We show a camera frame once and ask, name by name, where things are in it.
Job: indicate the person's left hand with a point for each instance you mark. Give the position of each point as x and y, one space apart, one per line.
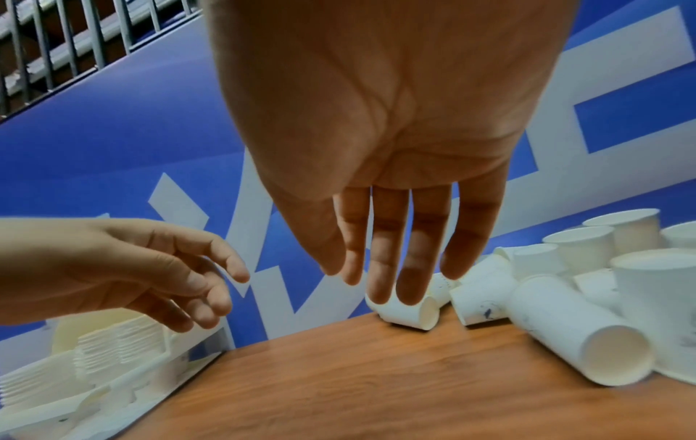
81 266

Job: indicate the person's right hand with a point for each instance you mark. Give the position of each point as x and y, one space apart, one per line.
380 94

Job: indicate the nested white cup stacks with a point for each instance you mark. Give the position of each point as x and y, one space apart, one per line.
117 348

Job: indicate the blue banner with white print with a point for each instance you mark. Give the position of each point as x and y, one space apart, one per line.
109 150

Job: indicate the white plastic cup rack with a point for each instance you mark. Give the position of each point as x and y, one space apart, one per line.
109 399

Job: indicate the grey metal window grille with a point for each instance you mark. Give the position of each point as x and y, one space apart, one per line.
65 47

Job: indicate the single white paper cup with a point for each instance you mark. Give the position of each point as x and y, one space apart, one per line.
408 317

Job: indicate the pile of white paper cups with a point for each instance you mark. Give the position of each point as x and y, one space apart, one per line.
571 318

